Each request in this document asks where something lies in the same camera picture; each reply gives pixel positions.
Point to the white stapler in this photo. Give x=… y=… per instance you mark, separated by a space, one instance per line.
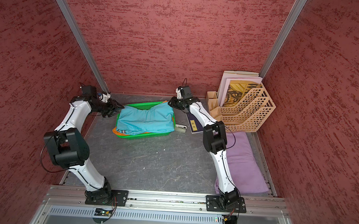
x=180 y=128

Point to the purple pants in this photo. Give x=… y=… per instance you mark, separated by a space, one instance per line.
x=245 y=172

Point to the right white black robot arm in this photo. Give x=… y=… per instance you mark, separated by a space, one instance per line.
x=215 y=143

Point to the teal pants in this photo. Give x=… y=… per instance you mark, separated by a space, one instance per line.
x=147 y=119

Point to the beige plastic file organizer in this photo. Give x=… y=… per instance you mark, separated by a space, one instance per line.
x=247 y=115

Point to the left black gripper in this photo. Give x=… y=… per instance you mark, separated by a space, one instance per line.
x=113 y=107

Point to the yellow patterned magazine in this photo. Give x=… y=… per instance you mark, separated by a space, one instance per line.
x=236 y=90

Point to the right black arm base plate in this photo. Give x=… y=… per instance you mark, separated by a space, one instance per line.
x=218 y=204

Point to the pale pink folder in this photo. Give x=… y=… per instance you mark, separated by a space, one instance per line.
x=235 y=76

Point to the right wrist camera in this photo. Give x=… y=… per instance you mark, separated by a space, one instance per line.
x=184 y=93

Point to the green plastic basket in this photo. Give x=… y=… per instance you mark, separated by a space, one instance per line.
x=142 y=131

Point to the dark purple notebook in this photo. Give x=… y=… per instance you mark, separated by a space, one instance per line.
x=194 y=125

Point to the aluminium front rail frame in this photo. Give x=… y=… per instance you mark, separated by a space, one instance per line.
x=158 y=206

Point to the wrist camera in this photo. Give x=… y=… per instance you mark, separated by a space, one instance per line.
x=184 y=93
x=92 y=93

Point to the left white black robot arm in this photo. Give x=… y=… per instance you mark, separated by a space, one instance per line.
x=68 y=149

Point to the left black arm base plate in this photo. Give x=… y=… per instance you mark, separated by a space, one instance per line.
x=106 y=197

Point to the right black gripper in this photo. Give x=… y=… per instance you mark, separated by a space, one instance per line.
x=175 y=103

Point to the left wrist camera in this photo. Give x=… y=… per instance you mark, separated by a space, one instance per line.
x=92 y=93

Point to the orange pants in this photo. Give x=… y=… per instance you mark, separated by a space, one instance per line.
x=143 y=135

